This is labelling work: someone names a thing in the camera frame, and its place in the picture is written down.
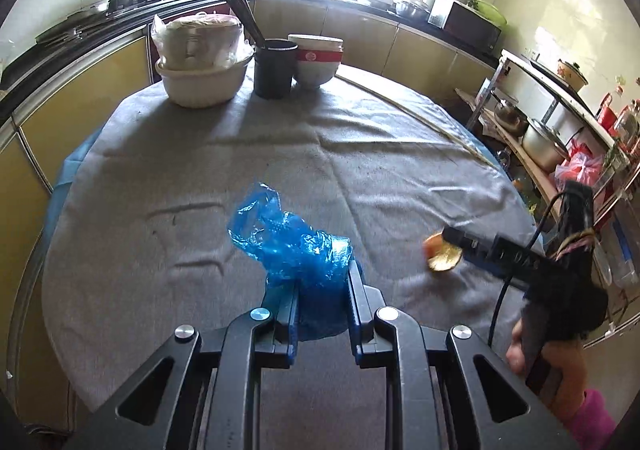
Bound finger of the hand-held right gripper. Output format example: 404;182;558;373
441;226;500;255
462;249;532;290

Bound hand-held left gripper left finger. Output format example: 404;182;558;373
75;280;302;450

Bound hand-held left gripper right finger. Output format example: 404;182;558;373
346;261;571;450

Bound orange peel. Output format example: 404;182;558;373
422;231;464;273

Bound blue plastic bag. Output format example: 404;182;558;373
227;181;354;342

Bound person's right forearm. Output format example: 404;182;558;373
564;387;620;450

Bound person's right hand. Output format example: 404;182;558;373
505;319;588;407

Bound steel pot with lid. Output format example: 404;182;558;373
521;117;572;172

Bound pink red plastic bag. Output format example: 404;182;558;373
553;140;607;192

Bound dark pot with lid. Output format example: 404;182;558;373
492;95;531;137

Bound grey tablecloth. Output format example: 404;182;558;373
42;63;547;412

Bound white rice cooker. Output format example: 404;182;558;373
544;80;602;147

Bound metal storage rack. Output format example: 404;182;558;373
454;48;640;347

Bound glass bottle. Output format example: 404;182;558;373
612;100;640;157

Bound flowered ceramic pot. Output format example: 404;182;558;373
556;59;590;92

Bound black microwave oven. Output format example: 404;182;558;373
429;0;503;54

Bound green plastic lid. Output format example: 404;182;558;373
476;0;508;27

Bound red banded white bowl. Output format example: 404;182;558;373
287;34;345;90

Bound steel mixing bowl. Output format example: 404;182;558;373
395;0;432;21

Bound black chopstick holder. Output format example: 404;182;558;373
253;38;300;100

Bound cream basin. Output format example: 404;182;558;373
155;48;254;110

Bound plastic wrapped bowl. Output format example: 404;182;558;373
150;14;254;70

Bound bundle of dark chopsticks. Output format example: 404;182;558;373
222;0;269;50

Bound black gas stove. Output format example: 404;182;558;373
35;0;232;47

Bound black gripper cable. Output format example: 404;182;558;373
487;193;569;348

